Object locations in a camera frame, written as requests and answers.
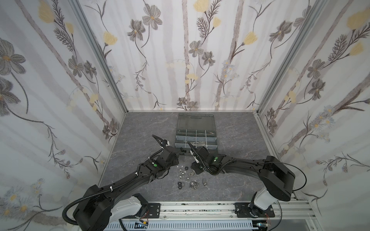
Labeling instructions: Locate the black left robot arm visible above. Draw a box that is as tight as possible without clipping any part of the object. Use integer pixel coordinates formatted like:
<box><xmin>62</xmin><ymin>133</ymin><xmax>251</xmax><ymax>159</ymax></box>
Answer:
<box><xmin>62</xmin><ymin>135</ymin><xmax>180</xmax><ymax>231</ymax></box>

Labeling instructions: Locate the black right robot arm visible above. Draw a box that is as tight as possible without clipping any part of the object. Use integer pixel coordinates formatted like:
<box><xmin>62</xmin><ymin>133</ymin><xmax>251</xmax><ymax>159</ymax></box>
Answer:
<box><xmin>188</xmin><ymin>142</ymin><xmax>295</xmax><ymax>211</ymax></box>

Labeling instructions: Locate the green plastic organizer box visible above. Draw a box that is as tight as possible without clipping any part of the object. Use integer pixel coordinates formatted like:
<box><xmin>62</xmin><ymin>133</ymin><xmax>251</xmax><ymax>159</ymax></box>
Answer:
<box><xmin>175</xmin><ymin>113</ymin><xmax>218</xmax><ymax>154</ymax></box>

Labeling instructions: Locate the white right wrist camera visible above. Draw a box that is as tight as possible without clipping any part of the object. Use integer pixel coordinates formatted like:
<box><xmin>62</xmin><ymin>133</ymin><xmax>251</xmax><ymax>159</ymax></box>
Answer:
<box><xmin>190</xmin><ymin>150</ymin><xmax>200</xmax><ymax>163</ymax></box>

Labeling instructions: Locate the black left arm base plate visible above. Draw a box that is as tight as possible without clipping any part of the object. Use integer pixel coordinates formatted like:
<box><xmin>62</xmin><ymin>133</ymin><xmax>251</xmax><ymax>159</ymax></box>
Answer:
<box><xmin>144</xmin><ymin>203</ymin><xmax>161</xmax><ymax>219</ymax></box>

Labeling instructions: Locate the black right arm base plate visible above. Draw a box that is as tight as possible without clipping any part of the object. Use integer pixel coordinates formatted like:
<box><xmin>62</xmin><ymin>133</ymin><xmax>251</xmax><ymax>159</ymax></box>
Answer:
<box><xmin>234</xmin><ymin>202</ymin><xmax>275</xmax><ymax>218</ymax></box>

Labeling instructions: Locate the white slotted cable duct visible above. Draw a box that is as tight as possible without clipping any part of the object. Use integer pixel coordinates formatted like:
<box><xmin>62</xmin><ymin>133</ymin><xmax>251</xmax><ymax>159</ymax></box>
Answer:
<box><xmin>122</xmin><ymin>220</ymin><xmax>258</xmax><ymax>231</ymax></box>

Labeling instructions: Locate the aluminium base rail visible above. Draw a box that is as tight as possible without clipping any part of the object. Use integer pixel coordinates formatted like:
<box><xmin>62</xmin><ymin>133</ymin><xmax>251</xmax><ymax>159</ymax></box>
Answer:
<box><xmin>77</xmin><ymin>201</ymin><xmax>316</xmax><ymax>221</ymax></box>

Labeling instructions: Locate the black corrugated cable hose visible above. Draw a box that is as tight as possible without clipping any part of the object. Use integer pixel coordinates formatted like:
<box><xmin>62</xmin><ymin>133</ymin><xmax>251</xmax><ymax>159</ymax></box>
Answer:
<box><xmin>62</xmin><ymin>176</ymin><xmax>136</xmax><ymax>226</ymax></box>

